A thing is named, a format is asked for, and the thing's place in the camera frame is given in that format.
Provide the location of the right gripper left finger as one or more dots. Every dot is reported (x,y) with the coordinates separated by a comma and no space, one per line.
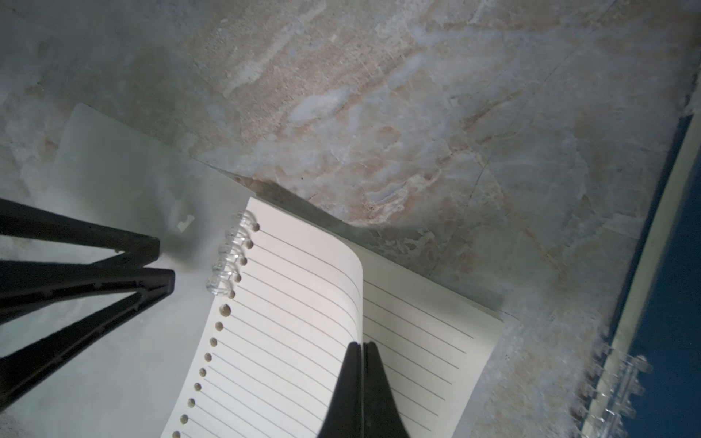
(345,415)

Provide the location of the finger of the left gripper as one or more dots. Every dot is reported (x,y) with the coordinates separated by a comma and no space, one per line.
(51,313)
(18,220)

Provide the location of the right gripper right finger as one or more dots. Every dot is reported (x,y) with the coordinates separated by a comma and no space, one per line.
(381,418)

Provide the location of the blue cover notebook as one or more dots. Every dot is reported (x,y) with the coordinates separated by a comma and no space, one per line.
(645,378)

